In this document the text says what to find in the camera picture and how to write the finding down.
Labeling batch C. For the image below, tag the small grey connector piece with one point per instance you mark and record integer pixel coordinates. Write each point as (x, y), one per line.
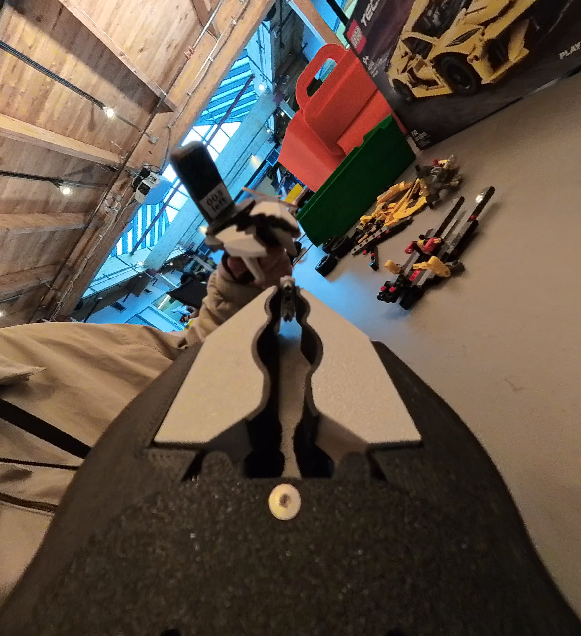
(288, 298)

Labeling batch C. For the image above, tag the black office chair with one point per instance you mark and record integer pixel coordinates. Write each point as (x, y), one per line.
(188, 293)

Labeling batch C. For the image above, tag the white ceiling camera unit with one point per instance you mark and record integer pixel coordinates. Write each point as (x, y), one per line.
(146, 186)

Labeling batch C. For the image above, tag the black grey brick chassis assembly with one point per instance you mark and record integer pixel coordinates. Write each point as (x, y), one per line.
(434, 268)

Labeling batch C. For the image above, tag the black toy wheel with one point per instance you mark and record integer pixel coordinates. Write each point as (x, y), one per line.
(340, 246)
(327, 266)

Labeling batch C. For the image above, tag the green plastic storage box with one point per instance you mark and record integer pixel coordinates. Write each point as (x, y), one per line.
(355, 194)

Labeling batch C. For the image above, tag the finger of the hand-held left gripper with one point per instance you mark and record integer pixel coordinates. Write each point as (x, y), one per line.
(278, 223)
(235, 243)

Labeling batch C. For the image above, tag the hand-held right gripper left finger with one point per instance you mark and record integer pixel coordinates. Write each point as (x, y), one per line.
(211, 392)

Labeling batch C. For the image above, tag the black beam with red pin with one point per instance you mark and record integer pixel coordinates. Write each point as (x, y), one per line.
(373, 259)

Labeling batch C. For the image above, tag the dark toy car set box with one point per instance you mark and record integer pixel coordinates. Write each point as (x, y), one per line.
(518, 99)

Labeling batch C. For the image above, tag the red plastic storage box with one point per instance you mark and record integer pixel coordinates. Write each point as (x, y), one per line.
(320, 149)

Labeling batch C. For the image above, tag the person's left forearm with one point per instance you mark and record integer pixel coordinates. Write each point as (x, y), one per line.
(221, 308)

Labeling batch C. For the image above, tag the yellow brick panel assembly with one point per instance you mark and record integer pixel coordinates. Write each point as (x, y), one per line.
(399, 198)

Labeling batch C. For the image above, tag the person's left hand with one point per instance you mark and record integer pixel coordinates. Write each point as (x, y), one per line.
(235, 269)

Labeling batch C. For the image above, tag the grey yellow brick chunk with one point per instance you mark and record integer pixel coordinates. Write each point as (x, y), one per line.
(439, 176)

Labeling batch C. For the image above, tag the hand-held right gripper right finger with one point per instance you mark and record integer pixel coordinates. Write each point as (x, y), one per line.
(365, 397)

